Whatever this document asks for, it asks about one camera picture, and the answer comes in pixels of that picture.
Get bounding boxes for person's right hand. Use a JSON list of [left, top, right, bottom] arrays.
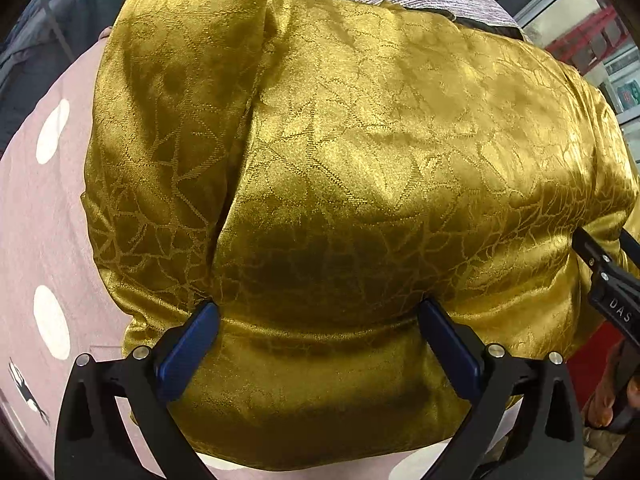
[[588, 342, 632, 430]]

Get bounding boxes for gold satin jacket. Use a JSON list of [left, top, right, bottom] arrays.
[[80, 0, 640, 458]]

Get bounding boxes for display shelves with goods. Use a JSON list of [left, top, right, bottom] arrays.
[[515, 0, 640, 128]]

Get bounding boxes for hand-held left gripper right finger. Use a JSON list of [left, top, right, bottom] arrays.
[[417, 298, 584, 480]]

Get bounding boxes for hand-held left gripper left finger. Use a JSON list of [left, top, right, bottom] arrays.
[[52, 300, 221, 480]]

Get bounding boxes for grey blue garment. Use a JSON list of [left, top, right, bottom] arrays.
[[0, 0, 128, 148]]

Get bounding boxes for pink polka dot blanket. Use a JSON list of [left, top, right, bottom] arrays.
[[0, 0, 531, 480]]

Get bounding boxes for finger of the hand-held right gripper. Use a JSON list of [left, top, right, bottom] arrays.
[[571, 229, 617, 281]]

